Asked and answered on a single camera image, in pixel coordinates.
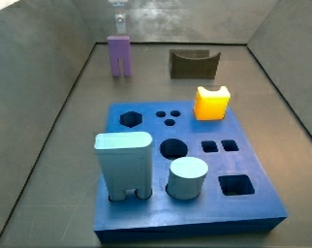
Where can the black curved holder bracket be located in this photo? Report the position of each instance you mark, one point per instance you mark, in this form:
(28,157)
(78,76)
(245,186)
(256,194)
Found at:
(193,63)

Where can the light blue double-round block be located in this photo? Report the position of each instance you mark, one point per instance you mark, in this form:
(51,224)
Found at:
(124,155)

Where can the yellow notched block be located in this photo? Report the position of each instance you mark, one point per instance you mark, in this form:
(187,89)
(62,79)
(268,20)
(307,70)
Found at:
(211,103)

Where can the purple double-square peg block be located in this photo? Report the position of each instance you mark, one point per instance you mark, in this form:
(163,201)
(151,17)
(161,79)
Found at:
(120,56)

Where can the blue peg board base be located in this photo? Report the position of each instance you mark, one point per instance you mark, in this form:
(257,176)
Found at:
(238,201)

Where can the light blue cylinder peg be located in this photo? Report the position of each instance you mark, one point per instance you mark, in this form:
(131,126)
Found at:
(187,174)

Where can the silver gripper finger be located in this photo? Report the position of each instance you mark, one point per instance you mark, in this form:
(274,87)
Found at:
(119,14)

